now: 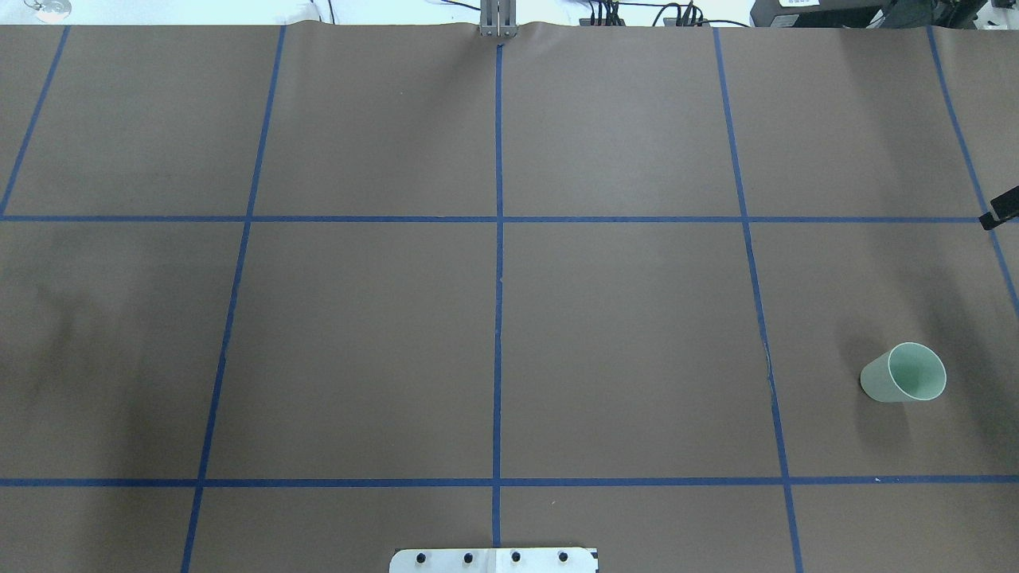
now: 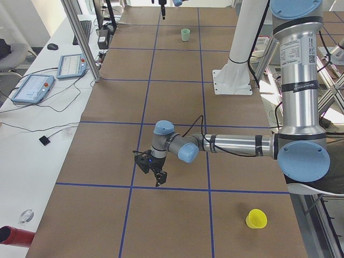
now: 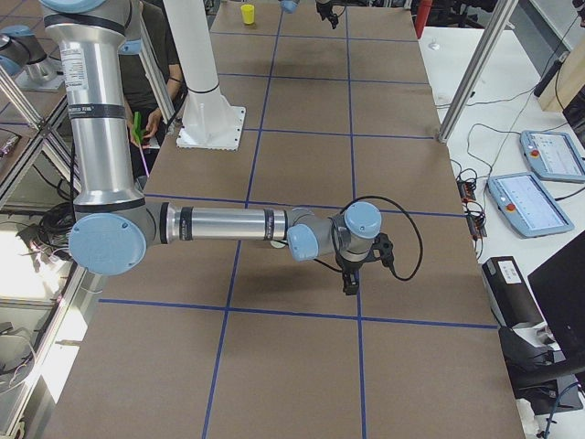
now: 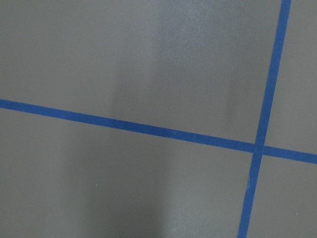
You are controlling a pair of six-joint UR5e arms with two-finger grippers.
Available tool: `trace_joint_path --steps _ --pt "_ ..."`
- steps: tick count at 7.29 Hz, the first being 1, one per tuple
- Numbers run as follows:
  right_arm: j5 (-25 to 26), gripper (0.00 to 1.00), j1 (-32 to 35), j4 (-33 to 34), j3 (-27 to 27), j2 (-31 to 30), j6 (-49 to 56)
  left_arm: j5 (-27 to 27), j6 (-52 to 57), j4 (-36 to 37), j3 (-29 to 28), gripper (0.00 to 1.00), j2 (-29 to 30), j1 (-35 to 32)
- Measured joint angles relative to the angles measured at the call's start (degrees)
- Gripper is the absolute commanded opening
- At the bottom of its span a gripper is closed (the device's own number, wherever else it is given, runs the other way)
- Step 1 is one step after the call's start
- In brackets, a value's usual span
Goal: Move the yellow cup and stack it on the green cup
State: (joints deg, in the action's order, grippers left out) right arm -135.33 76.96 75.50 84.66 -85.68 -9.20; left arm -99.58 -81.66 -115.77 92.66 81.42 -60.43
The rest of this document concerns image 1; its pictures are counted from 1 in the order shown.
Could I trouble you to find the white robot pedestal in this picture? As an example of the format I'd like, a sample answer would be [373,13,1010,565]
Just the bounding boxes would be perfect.
[388,546,600,572]

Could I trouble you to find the aluminium frame post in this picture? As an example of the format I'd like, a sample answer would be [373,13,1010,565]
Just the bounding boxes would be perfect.
[479,0,519,39]

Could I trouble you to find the green plastic cup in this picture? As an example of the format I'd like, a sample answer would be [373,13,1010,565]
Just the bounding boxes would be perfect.
[859,342,947,403]

